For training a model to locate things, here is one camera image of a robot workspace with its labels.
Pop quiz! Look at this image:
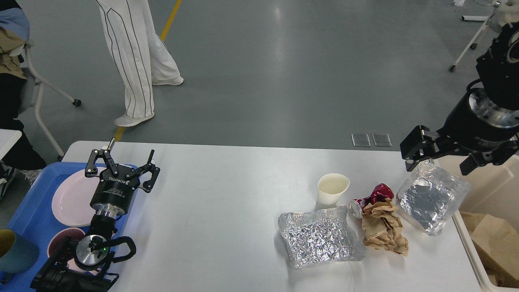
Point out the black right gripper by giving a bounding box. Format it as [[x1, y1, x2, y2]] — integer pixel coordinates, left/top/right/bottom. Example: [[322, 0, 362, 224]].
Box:
[[400, 88, 519, 176]]

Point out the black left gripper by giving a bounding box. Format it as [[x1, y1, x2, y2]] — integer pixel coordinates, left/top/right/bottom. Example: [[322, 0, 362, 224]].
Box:
[[84, 137, 161, 217]]

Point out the pink plate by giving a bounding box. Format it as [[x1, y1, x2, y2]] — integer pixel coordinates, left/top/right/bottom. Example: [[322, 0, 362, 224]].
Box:
[[51, 170, 99, 227]]

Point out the foil container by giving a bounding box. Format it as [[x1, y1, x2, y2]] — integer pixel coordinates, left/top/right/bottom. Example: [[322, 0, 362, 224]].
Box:
[[395, 161, 472, 236]]

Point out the pink mug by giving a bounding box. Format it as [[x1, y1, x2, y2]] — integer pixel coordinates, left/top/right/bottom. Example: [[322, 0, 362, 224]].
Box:
[[47, 227, 98, 276]]

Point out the brown paper bag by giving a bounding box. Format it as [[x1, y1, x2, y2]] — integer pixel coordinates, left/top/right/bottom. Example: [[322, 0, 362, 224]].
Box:
[[460, 211, 519, 288]]

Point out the cream paper cup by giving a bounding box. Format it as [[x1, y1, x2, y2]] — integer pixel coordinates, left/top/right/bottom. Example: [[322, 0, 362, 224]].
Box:
[[317, 173, 350, 206]]

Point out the aluminium foil tray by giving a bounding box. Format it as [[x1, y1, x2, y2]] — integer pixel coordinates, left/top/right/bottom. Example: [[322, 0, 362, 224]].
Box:
[[278, 206, 367, 269]]

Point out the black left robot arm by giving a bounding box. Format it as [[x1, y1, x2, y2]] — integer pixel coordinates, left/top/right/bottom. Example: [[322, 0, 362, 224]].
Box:
[[30, 138, 161, 292]]

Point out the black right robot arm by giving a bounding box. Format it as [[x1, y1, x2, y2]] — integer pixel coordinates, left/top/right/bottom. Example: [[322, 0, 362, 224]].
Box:
[[400, 22, 519, 176]]

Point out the beige plastic bin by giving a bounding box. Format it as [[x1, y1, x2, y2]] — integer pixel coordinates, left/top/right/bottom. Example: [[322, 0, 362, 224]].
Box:
[[432, 155, 519, 292]]

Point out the floor socket plate right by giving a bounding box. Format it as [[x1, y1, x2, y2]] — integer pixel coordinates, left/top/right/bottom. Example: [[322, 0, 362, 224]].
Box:
[[371, 133, 392, 148]]

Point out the floor socket plate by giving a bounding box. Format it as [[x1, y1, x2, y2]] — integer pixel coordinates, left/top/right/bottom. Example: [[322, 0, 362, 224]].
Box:
[[352, 133, 371, 147], [371, 133, 392, 148]]

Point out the crushed red can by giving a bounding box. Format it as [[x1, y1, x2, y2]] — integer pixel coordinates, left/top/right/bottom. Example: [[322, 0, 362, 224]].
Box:
[[348, 183, 395, 219]]

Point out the floor socket plate left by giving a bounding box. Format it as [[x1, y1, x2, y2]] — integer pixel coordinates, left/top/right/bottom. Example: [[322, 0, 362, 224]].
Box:
[[352, 133, 371, 147]]

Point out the crumpled brown paper ball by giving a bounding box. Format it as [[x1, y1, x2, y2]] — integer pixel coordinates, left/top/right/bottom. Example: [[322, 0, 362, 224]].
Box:
[[361, 198, 409, 256]]

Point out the white side table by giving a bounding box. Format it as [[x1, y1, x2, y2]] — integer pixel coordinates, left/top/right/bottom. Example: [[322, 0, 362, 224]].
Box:
[[0, 129, 22, 159]]

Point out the teal mug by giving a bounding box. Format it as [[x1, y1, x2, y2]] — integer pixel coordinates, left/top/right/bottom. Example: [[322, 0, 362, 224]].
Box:
[[0, 229, 39, 285]]

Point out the white chair left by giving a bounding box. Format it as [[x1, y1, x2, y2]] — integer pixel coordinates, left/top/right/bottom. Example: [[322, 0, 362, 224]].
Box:
[[18, 40, 82, 161]]

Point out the white chair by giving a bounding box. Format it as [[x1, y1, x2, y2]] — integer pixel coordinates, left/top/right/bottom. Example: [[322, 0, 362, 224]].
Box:
[[18, 40, 82, 161], [448, 0, 519, 72]]

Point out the person in white trousers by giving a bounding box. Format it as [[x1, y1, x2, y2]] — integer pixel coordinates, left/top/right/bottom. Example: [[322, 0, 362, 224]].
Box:
[[97, 0, 184, 127]]

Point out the seated person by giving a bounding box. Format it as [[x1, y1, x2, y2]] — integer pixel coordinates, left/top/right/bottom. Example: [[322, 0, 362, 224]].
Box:
[[0, 0, 47, 198]]

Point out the white chair right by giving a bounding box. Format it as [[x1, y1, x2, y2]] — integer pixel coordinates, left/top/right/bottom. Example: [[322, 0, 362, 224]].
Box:
[[448, 0, 519, 72]]

